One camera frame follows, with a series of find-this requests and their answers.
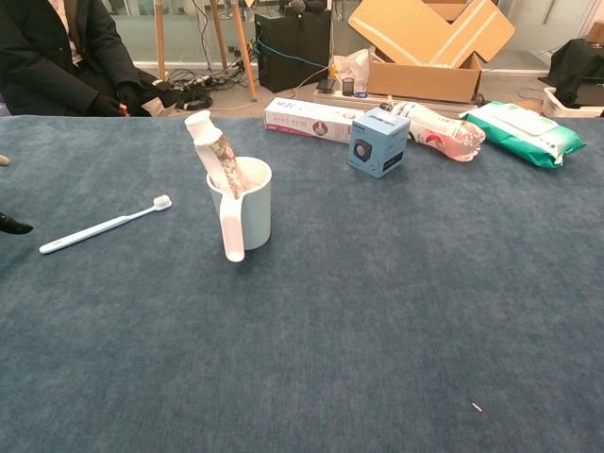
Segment open cardboard box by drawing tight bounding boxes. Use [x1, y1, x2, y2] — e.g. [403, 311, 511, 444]
[347, 0, 516, 103]

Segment light blue plastic mug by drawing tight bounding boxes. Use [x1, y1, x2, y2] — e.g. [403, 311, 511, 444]
[206, 158, 274, 263]

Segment blue table cloth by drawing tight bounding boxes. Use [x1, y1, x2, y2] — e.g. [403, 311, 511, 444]
[0, 115, 604, 453]

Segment black cloth cover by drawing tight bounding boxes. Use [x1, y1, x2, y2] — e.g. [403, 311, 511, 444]
[549, 38, 604, 108]

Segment green wet wipes pack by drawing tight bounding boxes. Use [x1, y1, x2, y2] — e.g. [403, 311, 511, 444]
[459, 100, 588, 171]

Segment black cable tangle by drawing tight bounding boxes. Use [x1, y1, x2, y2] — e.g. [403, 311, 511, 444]
[164, 68, 259, 112]

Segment blue network cable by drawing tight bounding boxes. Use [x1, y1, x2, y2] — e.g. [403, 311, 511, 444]
[257, 37, 329, 67]

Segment person in black coat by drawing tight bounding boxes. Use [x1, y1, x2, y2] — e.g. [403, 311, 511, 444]
[0, 0, 180, 118]

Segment black computer tower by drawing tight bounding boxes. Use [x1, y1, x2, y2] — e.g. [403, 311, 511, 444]
[254, 8, 332, 94]

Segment light blue toothbrush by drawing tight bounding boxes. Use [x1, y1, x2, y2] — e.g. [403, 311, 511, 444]
[39, 194, 174, 256]

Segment wooden easel leg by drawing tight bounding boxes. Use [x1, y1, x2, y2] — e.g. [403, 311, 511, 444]
[153, 0, 167, 81]
[229, 0, 259, 103]
[210, 0, 228, 70]

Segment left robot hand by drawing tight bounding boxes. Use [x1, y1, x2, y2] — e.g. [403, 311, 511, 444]
[0, 154, 34, 235]

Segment white plastic bag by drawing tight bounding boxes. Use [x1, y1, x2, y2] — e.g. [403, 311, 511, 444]
[329, 47, 372, 93]

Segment long white power strip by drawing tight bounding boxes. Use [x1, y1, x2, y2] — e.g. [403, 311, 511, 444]
[312, 89, 478, 114]

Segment white toothpaste tube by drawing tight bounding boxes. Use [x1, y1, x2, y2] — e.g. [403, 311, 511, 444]
[184, 109, 251, 199]

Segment long white pink box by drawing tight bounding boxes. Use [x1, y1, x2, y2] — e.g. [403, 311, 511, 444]
[263, 97, 369, 144]

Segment white plastic bin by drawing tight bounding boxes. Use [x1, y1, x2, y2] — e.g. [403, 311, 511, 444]
[542, 87, 604, 119]

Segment pink white plastic package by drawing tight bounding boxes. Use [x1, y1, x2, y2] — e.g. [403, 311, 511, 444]
[380, 96, 487, 163]

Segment blue cube speaker box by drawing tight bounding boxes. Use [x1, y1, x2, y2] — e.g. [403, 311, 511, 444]
[347, 106, 411, 179]

